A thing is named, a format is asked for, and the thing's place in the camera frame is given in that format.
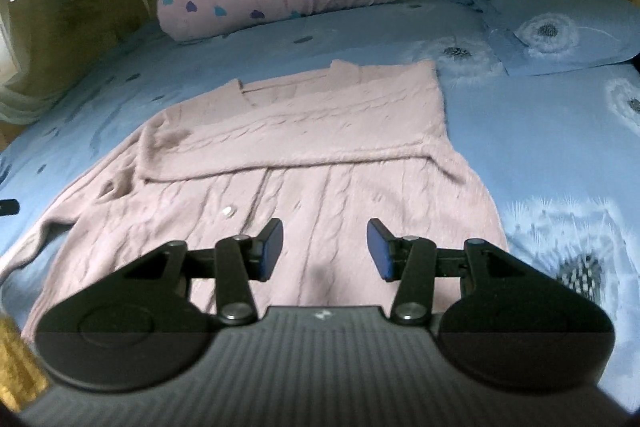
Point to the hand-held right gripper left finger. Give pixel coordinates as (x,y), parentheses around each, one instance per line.
(271,252)

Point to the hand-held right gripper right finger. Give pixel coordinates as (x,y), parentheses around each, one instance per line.
(381,252)

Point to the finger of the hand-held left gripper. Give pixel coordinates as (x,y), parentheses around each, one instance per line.
(9,207)

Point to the white curtain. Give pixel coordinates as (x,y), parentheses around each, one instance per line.
(17,99)

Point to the blue dandelion-print bed sheet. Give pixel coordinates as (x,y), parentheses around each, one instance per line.
(535,142)

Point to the blue dandelion-print pillow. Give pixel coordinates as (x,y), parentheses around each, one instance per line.
(555,22)

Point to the dark cloth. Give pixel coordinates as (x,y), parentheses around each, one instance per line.
(636,64)

